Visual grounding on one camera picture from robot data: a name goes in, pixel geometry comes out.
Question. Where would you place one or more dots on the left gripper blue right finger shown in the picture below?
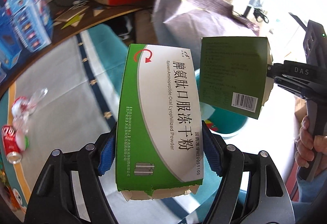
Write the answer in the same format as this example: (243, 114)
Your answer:
(213, 146)

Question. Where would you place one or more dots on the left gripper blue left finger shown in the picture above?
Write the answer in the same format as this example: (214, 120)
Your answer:
(106, 145)

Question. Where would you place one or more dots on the green white medicine box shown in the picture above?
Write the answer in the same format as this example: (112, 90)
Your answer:
(159, 145)

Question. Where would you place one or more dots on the green white pancake box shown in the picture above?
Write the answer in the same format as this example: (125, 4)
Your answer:
(233, 73)

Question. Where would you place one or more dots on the teal trash bin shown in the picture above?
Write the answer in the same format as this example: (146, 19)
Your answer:
(229, 123)

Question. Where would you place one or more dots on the person right hand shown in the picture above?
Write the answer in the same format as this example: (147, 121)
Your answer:
(306, 144)

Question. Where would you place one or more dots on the red wrapper in bin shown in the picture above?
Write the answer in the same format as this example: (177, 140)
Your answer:
(211, 126)

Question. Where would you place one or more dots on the teal white striped tablecloth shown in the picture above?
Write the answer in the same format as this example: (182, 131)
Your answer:
(69, 117)

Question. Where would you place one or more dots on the red cola can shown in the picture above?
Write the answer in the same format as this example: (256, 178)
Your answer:
(12, 151)

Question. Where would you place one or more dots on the crumpled clear plastic wrapper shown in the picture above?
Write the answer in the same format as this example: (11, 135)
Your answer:
(23, 107)

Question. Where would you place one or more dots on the blue toy set box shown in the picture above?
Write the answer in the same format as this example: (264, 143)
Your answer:
(26, 28)

